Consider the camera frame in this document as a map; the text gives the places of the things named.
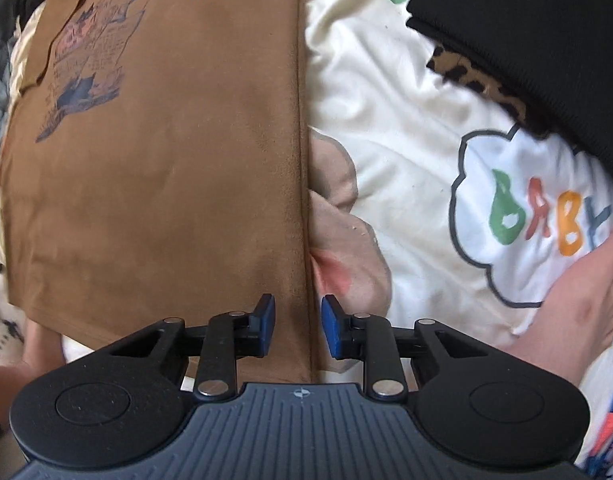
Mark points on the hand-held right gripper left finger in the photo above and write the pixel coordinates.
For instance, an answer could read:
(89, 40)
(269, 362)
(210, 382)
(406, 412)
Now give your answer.
(269, 325)

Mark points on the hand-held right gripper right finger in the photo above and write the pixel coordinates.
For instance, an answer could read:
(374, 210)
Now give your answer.
(331, 330)

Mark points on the brown printed t-shirt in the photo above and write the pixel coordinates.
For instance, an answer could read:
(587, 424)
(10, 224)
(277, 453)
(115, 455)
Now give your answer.
(186, 160)

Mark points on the cream bear-print bed sheet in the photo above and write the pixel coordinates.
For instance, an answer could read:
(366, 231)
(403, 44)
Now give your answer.
(411, 125)

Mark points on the person's bare foot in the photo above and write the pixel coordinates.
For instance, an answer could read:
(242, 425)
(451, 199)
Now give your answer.
(581, 295)

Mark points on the leopard print garment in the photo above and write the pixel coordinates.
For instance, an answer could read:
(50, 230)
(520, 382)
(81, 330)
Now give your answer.
(486, 85)

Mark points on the folded black knit sweater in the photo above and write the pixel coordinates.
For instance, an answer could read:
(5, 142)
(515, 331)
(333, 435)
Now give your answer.
(536, 20)

